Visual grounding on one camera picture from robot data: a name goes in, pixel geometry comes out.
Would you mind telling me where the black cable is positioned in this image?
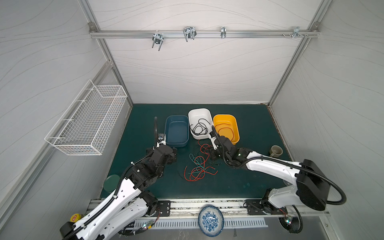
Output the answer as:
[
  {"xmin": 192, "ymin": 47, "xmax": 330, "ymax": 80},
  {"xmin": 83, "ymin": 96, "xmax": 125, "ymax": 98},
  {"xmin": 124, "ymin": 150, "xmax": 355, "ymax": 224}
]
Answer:
[
  {"xmin": 190, "ymin": 118, "xmax": 213, "ymax": 136},
  {"xmin": 176, "ymin": 140, "xmax": 223, "ymax": 181}
]

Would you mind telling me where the green cable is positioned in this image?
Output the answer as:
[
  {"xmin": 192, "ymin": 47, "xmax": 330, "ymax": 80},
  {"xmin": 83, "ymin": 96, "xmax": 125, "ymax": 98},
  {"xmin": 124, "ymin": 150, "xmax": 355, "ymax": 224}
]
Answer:
[{"xmin": 188, "ymin": 153, "xmax": 211, "ymax": 172}]

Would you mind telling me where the red cable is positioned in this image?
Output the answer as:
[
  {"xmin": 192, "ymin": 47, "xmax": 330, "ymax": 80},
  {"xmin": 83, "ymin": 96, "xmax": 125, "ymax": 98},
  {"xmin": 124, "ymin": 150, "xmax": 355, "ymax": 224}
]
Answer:
[
  {"xmin": 183, "ymin": 139, "xmax": 219, "ymax": 183},
  {"xmin": 214, "ymin": 122, "xmax": 237, "ymax": 142}
]

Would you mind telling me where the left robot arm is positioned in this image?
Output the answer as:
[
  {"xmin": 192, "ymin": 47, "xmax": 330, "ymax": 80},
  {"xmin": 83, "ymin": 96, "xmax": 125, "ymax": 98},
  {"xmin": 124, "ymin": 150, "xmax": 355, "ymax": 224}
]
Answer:
[{"xmin": 60, "ymin": 127, "xmax": 177, "ymax": 240}]

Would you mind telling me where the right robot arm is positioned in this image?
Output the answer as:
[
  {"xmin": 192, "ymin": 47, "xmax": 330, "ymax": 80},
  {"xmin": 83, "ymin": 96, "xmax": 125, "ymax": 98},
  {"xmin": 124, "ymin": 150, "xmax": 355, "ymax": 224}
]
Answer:
[{"xmin": 210, "ymin": 127, "xmax": 347, "ymax": 215}]

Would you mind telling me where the yellow plastic bin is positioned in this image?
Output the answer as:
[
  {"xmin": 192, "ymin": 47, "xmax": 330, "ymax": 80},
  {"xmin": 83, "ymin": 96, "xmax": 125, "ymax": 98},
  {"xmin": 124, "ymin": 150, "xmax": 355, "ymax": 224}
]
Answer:
[{"xmin": 213, "ymin": 114, "xmax": 240, "ymax": 145}]

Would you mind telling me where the blue plastic bin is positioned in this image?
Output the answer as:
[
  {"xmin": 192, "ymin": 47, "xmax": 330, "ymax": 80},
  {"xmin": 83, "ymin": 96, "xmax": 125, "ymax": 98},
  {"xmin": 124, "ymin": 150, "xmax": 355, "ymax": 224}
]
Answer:
[{"xmin": 165, "ymin": 115, "xmax": 190, "ymax": 148}]

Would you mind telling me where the white plastic bin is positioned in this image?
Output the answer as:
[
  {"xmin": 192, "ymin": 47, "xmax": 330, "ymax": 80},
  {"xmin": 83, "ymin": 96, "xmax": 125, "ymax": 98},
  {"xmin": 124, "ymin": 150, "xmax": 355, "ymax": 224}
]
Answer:
[{"xmin": 188, "ymin": 108, "xmax": 213, "ymax": 140}]

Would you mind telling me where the beige mug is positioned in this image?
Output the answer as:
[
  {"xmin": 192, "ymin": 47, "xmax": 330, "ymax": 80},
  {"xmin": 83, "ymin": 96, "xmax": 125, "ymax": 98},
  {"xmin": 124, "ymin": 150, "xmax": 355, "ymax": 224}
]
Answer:
[{"xmin": 269, "ymin": 145, "xmax": 284, "ymax": 158}]

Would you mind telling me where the blue white patterned plate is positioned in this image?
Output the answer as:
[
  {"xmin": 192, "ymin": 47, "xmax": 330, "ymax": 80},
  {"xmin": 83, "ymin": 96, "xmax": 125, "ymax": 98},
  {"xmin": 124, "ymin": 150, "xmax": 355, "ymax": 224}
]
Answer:
[{"xmin": 198, "ymin": 205, "xmax": 225, "ymax": 238}]

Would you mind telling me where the sauce bottle yellow cap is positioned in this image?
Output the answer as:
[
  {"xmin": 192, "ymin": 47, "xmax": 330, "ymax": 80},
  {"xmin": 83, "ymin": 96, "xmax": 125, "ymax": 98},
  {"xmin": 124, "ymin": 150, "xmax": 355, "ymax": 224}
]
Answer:
[{"xmin": 70, "ymin": 214, "xmax": 84, "ymax": 223}]

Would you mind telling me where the metal clamp hook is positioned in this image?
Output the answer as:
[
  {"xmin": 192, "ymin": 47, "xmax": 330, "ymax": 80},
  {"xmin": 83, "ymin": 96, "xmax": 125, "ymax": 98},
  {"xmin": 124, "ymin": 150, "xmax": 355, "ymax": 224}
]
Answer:
[{"xmin": 152, "ymin": 33, "xmax": 164, "ymax": 51}]

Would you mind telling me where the metal U-bolt hook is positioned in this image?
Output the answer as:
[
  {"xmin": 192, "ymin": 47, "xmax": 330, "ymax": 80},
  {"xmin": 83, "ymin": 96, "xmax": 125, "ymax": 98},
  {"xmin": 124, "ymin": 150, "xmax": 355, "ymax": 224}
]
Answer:
[{"xmin": 183, "ymin": 26, "xmax": 197, "ymax": 42}]

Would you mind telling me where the aluminium crossbar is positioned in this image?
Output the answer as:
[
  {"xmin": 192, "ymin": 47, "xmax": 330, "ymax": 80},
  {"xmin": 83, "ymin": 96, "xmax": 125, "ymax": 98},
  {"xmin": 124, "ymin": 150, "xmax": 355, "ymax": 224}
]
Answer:
[{"xmin": 90, "ymin": 29, "xmax": 321, "ymax": 39}]

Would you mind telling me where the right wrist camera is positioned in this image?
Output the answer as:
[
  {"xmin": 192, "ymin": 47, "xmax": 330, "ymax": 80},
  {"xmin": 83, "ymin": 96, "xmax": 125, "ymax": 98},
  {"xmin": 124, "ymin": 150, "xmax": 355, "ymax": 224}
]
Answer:
[{"xmin": 209, "ymin": 134, "xmax": 218, "ymax": 150}]

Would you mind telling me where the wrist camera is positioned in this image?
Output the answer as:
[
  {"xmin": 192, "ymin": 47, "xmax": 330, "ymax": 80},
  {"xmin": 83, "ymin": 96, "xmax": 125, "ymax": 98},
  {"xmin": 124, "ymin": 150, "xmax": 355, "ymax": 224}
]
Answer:
[
  {"xmin": 209, "ymin": 134, "xmax": 218, "ymax": 150},
  {"xmin": 156, "ymin": 134, "xmax": 167, "ymax": 148}
]

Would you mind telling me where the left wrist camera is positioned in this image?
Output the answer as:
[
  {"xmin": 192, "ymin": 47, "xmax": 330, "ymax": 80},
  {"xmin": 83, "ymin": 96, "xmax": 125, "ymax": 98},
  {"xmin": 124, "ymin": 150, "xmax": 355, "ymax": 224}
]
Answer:
[{"xmin": 156, "ymin": 134, "xmax": 167, "ymax": 148}]

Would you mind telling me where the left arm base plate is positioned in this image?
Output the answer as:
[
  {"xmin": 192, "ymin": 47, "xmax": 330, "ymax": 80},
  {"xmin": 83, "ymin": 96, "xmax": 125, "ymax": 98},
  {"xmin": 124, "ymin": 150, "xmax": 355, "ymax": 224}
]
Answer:
[{"xmin": 145, "ymin": 201, "xmax": 171, "ymax": 217}]

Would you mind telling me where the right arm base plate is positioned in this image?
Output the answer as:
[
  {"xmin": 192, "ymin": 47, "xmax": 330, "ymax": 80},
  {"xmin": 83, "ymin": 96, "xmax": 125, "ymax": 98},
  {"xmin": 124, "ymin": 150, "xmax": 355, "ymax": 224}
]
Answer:
[{"xmin": 243, "ymin": 199, "xmax": 288, "ymax": 216}]

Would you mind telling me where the white wire basket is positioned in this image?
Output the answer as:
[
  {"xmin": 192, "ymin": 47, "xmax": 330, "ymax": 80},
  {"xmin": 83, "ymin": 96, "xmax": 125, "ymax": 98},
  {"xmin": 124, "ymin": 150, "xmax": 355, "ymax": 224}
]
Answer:
[{"xmin": 45, "ymin": 80, "xmax": 127, "ymax": 156}]

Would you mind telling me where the small metal bracket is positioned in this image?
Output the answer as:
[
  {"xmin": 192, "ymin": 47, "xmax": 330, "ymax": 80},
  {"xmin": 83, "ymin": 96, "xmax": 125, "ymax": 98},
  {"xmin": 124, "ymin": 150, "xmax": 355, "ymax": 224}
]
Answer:
[{"xmin": 221, "ymin": 27, "xmax": 227, "ymax": 39}]

